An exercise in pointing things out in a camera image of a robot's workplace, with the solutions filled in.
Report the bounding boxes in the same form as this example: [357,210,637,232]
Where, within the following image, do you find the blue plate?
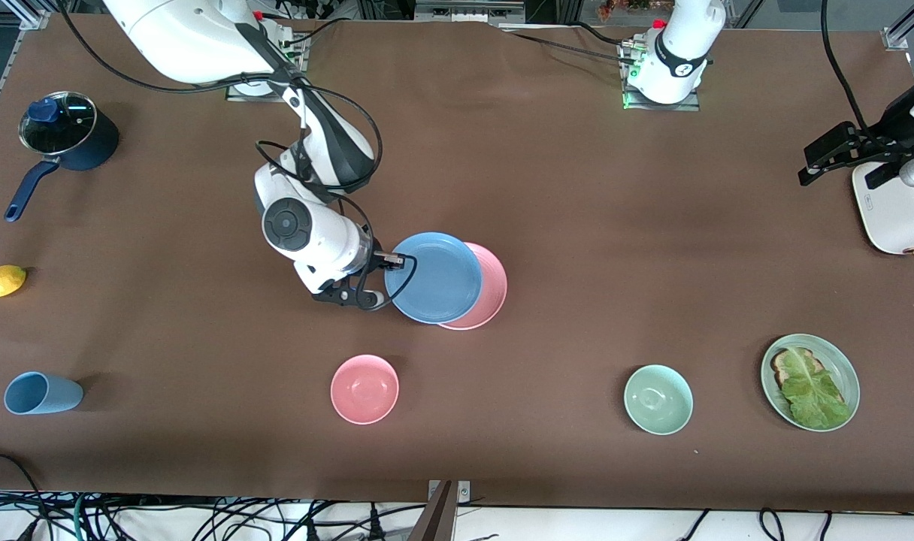
[384,231,483,325]

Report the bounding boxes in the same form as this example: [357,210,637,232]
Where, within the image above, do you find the pink plate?
[438,242,508,331]

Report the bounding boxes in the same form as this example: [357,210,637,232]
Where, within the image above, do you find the white toaster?
[852,160,914,256]

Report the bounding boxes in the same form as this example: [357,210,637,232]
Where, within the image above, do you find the pink bowl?
[330,354,400,426]

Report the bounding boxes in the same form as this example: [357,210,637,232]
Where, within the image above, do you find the brown table mat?
[0,11,914,513]

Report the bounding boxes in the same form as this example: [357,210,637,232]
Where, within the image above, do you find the green plate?
[760,333,861,433]

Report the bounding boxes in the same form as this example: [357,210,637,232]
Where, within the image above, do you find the bread slice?
[770,347,849,410]

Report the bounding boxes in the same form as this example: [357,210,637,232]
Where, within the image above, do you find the green lettuce leaf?
[780,347,852,431]

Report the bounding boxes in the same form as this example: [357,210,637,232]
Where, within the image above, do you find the dark blue saucepan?
[5,92,121,223]

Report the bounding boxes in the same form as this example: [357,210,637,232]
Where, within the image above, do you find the grey metal equipment box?
[416,0,525,23]

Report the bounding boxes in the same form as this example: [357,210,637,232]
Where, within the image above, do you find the glass lid blue knob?
[20,92,97,155]

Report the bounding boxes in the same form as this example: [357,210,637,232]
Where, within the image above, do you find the green bowl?
[623,364,695,437]

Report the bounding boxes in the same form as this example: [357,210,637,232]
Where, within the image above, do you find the blue cup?
[4,371,84,416]

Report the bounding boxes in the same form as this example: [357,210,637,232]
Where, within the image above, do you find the aluminium frame profile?
[0,0,52,31]
[882,0,914,52]

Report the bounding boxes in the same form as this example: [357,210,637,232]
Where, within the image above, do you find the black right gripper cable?
[57,0,419,310]

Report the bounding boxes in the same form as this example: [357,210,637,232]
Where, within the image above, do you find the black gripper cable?
[57,0,419,310]
[821,0,879,144]

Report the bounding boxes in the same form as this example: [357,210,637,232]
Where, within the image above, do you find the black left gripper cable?
[821,0,879,144]

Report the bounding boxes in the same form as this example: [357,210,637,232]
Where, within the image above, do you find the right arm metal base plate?
[225,23,307,102]

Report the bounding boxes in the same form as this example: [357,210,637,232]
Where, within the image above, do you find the black base cable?
[280,17,353,47]
[502,26,638,62]

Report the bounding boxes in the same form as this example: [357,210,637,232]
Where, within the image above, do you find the small metal bracket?
[427,479,472,503]

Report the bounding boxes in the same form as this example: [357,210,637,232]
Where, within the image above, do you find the dark brown post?
[408,481,458,541]

